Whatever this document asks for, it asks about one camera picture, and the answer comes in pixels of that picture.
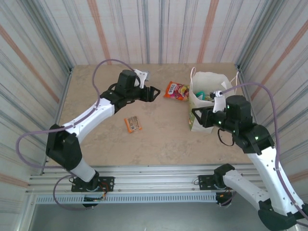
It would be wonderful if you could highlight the slotted grey cable duct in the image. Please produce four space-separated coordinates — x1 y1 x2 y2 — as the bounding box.
35 193 217 205

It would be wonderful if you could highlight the orange red Fox's candy bag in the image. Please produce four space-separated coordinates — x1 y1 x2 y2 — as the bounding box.
163 81 191 103

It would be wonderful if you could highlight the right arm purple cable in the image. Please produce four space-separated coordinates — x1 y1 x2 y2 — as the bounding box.
220 82 308 227

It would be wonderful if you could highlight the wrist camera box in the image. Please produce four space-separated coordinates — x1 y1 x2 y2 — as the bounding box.
133 69 150 89
209 90 228 113

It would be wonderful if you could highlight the thin black cable loop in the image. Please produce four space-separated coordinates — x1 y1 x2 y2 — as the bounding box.
217 127 234 147

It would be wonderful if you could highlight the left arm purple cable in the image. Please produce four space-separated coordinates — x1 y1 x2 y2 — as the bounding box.
15 59 137 212

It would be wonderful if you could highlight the right arm base connector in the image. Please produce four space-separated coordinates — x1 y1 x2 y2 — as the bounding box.
216 192 233 207

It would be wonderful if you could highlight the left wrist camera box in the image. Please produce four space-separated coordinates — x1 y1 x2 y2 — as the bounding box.
133 69 150 89

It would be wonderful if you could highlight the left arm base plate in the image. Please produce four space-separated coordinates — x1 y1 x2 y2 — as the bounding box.
71 176 115 193

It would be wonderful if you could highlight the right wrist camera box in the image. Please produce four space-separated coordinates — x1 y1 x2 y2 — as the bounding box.
209 90 228 113

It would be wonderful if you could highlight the teal Fox's candy bag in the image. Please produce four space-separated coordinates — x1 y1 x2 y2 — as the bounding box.
195 90 212 101

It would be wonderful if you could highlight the left arm base connector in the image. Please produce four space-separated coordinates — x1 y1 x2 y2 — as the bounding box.
82 196 107 208

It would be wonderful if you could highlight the aluminium rail frame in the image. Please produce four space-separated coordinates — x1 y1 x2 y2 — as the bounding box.
25 164 288 193

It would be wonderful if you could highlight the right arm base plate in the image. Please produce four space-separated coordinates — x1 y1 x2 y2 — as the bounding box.
197 175 242 191

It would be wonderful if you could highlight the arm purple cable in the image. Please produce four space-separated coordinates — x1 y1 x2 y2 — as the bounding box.
15 59 137 212
220 82 308 227

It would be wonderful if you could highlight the white paper bag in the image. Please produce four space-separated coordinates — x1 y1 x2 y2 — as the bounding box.
187 66 241 132

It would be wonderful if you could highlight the small orange snack bar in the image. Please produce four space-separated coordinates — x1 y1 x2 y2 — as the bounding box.
124 115 143 134

